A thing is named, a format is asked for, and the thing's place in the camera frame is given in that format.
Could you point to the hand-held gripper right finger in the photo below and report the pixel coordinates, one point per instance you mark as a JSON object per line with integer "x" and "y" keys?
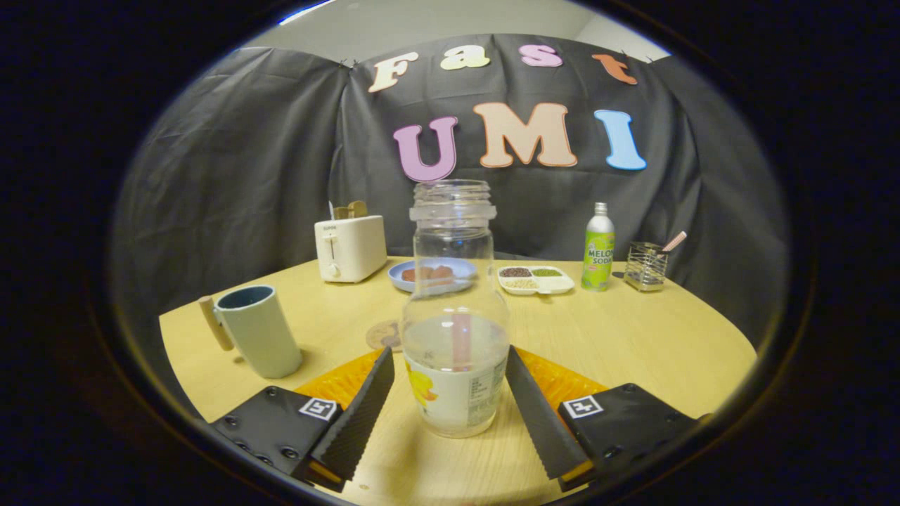
{"x": 541, "y": 429}

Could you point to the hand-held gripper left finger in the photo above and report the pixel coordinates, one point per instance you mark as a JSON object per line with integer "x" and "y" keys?
{"x": 358, "y": 422}

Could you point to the round cork coaster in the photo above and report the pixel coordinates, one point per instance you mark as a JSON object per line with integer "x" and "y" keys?
{"x": 380, "y": 336}

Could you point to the clear glass juice bottle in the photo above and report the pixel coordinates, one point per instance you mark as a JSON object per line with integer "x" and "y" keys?
{"x": 457, "y": 397}

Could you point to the green soda bottle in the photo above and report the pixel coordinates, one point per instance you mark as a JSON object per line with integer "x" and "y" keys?
{"x": 598, "y": 260}

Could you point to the wooden table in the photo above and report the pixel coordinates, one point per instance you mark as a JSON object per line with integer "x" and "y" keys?
{"x": 619, "y": 351}

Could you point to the white divided bean tray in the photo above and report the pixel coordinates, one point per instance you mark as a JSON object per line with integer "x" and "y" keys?
{"x": 536, "y": 282}

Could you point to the blue plate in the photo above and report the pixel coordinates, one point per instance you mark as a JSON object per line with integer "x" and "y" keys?
{"x": 398, "y": 280}

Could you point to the brown food pieces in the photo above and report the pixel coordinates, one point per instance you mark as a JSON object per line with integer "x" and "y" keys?
{"x": 408, "y": 274}

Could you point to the white toaster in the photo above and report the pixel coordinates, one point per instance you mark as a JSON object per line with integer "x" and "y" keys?
{"x": 351, "y": 249}

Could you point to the brown toast slices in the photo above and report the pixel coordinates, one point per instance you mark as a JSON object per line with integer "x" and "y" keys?
{"x": 349, "y": 210}

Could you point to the black backdrop cloth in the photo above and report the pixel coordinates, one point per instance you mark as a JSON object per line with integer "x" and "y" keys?
{"x": 246, "y": 176}

